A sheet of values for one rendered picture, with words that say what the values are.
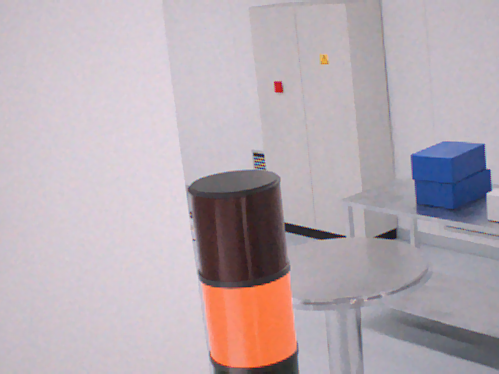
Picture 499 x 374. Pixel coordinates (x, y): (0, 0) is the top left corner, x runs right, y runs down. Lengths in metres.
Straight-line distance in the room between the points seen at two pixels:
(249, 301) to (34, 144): 1.54
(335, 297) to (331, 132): 3.56
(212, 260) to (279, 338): 0.06
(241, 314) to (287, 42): 7.37
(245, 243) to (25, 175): 1.54
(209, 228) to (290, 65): 7.38
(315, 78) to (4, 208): 5.83
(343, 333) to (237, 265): 4.18
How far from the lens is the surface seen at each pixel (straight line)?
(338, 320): 4.63
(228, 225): 0.47
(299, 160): 7.99
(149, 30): 2.13
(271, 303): 0.49
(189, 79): 9.77
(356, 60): 7.37
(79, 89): 2.04
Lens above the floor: 2.46
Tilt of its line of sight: 14 degrees down
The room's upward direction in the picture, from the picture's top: 6 degrees counter-clockwise
